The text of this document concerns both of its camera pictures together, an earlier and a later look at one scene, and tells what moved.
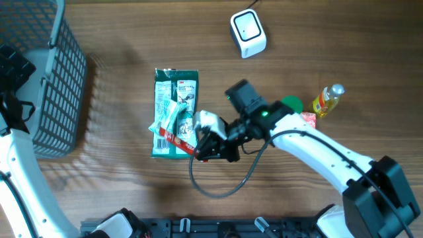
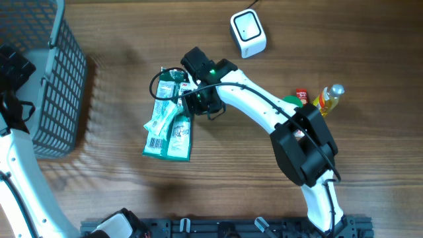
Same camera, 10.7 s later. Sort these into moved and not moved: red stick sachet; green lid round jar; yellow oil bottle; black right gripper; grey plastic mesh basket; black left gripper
Moved: black right gripper; red stick sachet
Not moved: grey plastic mesh basket; black left gripper; yellow oil bottle; green lid round jar
